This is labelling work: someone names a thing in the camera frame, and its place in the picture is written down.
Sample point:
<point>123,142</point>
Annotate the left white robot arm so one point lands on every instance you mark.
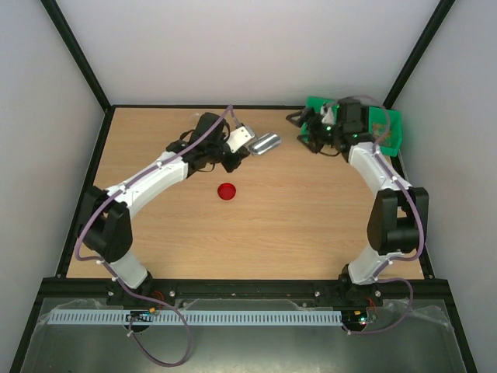
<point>106,215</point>

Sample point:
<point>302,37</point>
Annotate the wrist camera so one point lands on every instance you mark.
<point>240,137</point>
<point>327,114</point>

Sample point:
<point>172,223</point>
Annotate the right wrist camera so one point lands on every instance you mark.
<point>327,114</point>

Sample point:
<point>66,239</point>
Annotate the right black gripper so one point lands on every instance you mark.
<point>313,130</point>

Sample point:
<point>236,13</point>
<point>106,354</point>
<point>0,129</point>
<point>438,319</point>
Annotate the metal scoop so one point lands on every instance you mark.
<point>265,143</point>

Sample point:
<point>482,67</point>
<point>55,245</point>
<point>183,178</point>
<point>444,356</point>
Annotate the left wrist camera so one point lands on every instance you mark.
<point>240,137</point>

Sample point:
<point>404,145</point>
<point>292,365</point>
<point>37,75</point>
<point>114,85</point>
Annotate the light blue cable duct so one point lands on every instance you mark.
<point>100,317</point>

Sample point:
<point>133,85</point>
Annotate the green bin with lollipops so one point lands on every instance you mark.
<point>317,103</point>

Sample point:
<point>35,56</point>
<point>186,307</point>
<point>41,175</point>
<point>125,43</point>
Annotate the black aluminium rail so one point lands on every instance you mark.
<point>327,293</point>

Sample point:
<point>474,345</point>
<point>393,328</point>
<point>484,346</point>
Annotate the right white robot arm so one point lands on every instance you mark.
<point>354,127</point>

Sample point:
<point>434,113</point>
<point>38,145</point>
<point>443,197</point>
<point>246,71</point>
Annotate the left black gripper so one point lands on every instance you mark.
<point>230,165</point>

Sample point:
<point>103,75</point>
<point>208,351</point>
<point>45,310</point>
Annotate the red round lid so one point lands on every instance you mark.
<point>226,191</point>

